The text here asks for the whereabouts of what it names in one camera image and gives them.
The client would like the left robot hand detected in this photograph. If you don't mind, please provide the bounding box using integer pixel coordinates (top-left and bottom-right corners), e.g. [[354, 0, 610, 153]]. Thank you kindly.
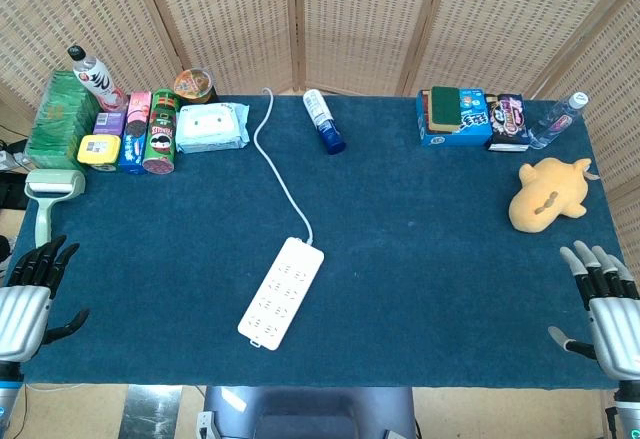
[[0, 234, 91, 364]]

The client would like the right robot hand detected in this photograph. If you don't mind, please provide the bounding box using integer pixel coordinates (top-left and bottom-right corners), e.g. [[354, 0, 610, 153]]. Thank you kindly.
[[547, 240, 640, 383]]

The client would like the white power strip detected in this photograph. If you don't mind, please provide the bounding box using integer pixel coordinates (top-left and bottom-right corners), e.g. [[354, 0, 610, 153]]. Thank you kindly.
[[237, 236, 326, 352]]

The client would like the robot base torso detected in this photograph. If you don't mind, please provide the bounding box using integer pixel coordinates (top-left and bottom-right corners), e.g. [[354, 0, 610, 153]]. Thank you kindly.
[[195, 385, 419, 439]]

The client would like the green lint roller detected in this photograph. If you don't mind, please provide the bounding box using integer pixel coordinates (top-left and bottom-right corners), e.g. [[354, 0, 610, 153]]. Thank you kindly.
[[23, 168, 87, 249]]

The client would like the yellow plush toy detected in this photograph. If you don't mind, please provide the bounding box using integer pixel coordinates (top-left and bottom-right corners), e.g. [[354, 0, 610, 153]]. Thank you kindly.
[[508, 157, 601, 234]]

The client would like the yellow lidded container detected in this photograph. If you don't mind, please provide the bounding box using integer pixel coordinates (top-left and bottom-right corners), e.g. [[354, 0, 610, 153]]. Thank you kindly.
[[76, 133, 123, 174]]

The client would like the green tea box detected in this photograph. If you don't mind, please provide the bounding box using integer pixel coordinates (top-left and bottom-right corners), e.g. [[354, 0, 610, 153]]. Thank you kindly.
[[23, 69, 104, 171]]

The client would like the purple small box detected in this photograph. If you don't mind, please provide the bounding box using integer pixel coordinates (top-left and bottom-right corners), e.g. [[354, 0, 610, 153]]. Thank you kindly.
[[92, 110, 127, 137]]

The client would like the pink blue cookie box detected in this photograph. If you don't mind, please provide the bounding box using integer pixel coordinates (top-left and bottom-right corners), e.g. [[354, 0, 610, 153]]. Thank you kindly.
[[117, 90, 153, 176]]

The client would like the clear water bottle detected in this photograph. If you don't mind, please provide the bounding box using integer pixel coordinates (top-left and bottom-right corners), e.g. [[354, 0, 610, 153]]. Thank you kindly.
[[527, 91, 590, 151]]

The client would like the green Pringles can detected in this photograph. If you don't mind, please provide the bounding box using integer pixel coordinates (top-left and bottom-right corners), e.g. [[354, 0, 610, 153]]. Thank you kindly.
[[141, 87, 181, 175]]

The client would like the dark snack bag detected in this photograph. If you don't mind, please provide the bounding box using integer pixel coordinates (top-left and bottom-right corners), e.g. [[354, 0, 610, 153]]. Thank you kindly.
[[484, 92, 531, 153]]

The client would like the white drink bottle black cap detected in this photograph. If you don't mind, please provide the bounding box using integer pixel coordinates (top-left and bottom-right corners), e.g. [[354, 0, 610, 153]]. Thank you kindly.
[[67, 45, 129, 113]]

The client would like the blue snack box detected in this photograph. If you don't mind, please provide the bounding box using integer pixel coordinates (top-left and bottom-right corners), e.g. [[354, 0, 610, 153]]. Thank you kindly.
[[415, 87, 494, 149]]

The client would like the wet wipes pack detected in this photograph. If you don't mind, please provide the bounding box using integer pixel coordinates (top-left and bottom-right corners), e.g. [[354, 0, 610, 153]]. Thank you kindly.
[[175, 101, 251, 154]]

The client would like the green scouring sponge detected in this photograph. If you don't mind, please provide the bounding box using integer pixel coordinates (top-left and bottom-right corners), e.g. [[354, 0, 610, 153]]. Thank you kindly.
[[424, 85, 462, 134]]

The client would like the instant noodle cup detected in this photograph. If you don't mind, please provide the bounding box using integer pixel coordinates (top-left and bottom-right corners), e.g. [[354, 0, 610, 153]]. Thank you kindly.
[[173, 68, 220, 106]]

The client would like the blue table cloth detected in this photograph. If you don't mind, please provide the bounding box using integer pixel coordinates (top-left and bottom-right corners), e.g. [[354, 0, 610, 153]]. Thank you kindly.
[[9, 93, 624, 391]]

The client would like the white bottle blue cap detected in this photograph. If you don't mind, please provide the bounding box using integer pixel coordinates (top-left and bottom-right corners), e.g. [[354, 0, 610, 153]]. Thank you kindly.
[[302, 88, 347, 156]]

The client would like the woven folding screen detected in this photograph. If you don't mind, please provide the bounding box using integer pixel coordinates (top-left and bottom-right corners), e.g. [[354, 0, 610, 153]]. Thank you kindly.
[[0, 0, 640, 280]]

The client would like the white power cable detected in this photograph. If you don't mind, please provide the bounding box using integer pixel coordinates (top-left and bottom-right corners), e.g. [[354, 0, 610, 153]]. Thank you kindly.
[[253, 87, 315, 245]]

